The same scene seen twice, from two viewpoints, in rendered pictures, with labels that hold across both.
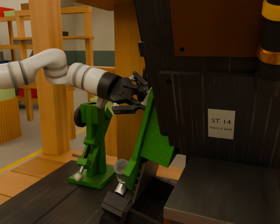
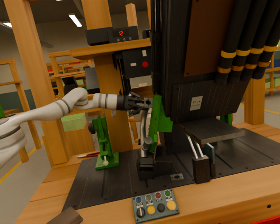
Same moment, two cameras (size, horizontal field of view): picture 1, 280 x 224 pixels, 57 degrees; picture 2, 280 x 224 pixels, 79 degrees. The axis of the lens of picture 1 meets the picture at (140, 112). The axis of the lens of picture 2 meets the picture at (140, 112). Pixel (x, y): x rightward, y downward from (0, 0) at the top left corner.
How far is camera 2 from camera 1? 0.38 m
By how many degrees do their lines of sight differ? 27
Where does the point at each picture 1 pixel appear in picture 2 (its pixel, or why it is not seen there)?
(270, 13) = (227, 55)
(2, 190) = (52, 194)
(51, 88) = not seen: hidden behind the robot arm
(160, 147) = (166, 123)
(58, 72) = (85, 101)
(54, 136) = (62, 149)
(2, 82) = (57, 114)
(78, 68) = (100, 96)
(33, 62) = (71, 98)
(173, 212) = (205, 140)
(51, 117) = (57, 137)
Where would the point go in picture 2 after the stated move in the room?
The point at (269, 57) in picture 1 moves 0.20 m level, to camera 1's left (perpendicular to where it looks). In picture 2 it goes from (225, 70) to (180, 80)
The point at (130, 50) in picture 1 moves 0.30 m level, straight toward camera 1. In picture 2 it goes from (109, 81) to (133, 80)
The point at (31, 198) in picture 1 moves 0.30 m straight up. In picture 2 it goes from (83, 187) to (66, 126)
